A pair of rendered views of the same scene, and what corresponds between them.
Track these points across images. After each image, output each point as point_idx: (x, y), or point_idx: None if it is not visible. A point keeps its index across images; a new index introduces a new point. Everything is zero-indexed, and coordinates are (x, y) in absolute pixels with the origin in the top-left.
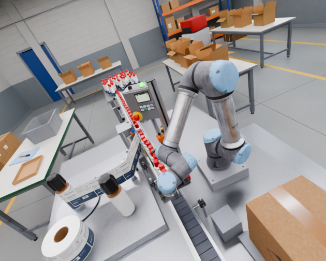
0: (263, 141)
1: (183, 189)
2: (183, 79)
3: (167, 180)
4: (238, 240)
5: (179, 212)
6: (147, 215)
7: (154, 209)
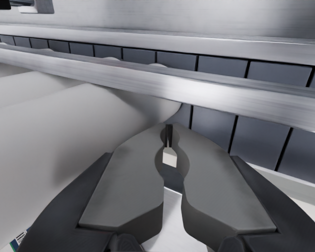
0: None
1: (156, 11)
2: None
3: None
4: None
5: (300, 152)
6: (178, 235)
7: (177, 207)
